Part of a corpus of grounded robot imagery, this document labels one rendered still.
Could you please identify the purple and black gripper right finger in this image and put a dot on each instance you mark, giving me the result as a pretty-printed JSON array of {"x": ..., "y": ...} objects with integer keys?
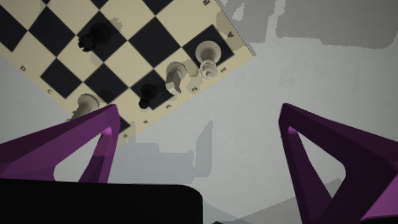
[{"x": 370, "y": 187}]

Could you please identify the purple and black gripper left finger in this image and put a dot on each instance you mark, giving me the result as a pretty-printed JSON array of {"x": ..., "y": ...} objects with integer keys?
[{"x": 35, "y": 156}]

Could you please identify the black and cream chessboard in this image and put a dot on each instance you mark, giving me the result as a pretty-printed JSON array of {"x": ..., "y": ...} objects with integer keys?
[{"x": 39, "y": 38}]

